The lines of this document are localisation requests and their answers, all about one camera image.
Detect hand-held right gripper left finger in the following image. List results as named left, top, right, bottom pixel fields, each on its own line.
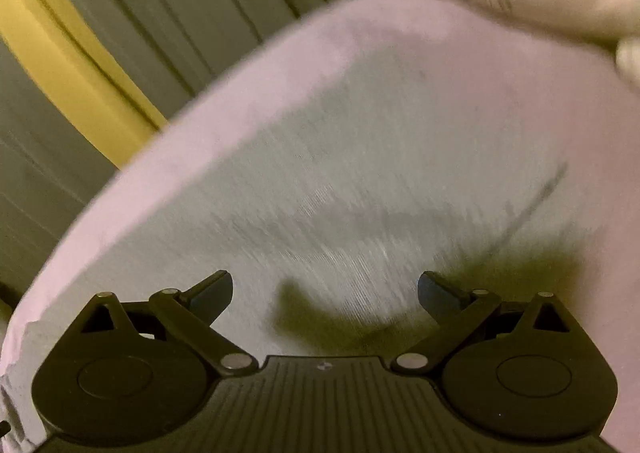
left=80, top=270, right=258, bottom=376

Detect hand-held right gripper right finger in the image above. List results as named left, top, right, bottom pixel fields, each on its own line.
left=390, top=270, right=571, bottom=376

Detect grey pants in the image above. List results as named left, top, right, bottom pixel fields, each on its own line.
left=45, top=53, right=618, bottom=364

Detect pink bed sheet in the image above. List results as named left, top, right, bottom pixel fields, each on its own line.
left=0, top=0, right=640, bottom=453

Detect yellow curtain strip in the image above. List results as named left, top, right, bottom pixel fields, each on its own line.
left=0, top=0, right=169, bottom=169

